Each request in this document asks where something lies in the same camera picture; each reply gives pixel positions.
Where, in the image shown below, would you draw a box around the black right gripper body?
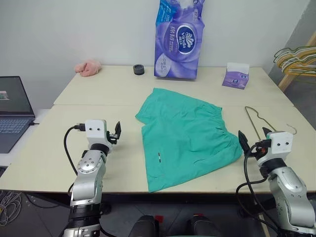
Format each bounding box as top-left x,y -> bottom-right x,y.
248,138 -> 272,160

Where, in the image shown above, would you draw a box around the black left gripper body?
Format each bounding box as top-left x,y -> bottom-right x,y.
105,130 -> 119,147

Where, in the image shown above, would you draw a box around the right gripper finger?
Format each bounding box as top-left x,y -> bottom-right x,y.
262,126 -> 273,140
237,130 -> 251,157

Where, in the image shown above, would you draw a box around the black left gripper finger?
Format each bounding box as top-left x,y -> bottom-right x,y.
114,120 -> 122,139

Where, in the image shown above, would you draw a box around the green shorts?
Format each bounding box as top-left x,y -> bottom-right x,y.
134,87 -> 243,193

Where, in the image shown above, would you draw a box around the wooden rack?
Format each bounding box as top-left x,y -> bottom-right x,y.
278,32 -> 316,92

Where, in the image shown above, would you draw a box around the small purple tissue pack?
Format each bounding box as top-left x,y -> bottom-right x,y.
221,62 -> 249,91

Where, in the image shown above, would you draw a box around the pink cloth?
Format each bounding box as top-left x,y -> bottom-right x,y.
75,59 -> 102,78

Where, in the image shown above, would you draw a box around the dark rounded shape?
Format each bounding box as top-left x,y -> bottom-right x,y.
186,214 -> 223,237
132,215 -> 160,237

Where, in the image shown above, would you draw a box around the large purple tissue pack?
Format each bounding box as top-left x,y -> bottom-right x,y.
153,0 -> 206,81

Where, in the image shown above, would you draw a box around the dark grey laptop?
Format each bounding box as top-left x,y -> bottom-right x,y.
0,76 -> 36,154

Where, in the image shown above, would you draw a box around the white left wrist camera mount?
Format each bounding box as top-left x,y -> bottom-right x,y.
84,119 -> 107,144

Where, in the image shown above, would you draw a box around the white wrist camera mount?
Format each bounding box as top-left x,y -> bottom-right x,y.
84,119 -> 107,144
267,131 -> 294,161

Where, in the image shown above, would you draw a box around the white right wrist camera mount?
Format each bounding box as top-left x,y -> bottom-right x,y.
267,131 -> 294,161

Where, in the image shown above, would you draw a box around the thin wire clothes hanger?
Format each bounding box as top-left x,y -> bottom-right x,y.
244,106 -> 297,139

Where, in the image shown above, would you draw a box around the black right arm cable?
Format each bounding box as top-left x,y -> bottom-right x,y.
236,145 -> 281,237

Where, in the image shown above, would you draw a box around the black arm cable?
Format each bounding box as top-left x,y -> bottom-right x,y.
236,145 -> 281,237
63,124 -> 86,175

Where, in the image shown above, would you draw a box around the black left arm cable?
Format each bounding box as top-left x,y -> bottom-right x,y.
63,124 -> 86,175

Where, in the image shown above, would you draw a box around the white cable bundle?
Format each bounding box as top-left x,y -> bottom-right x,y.
0,190 -> 23,226

